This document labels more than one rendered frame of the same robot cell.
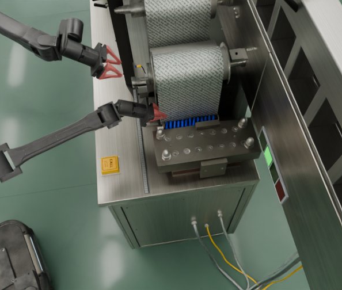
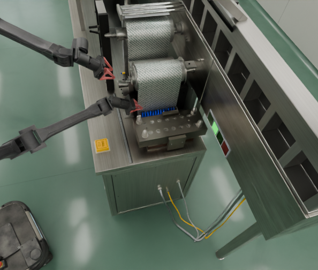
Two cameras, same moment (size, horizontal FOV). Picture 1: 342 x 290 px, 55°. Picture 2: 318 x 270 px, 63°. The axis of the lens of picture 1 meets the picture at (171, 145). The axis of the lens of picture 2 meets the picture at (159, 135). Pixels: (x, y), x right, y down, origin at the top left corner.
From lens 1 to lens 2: 0.27 m
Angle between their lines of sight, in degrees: 10
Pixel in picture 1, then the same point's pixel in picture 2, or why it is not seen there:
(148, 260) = (123, 224)
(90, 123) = (92, 111)
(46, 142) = (63, 124)
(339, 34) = (258, 43)
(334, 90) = (259, 74)
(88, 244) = (75, 217)
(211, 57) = (174, 65)
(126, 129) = (111, 120)
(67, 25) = (78, 42)
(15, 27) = (40, 42)
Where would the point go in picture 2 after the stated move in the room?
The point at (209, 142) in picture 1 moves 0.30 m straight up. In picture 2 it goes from (173, 124) to (181, 86)
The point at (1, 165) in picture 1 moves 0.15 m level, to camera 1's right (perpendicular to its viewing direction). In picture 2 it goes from (32, 140) to (69, 136)
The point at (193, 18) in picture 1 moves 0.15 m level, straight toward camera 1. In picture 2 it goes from (159, 41) to (161, 59)
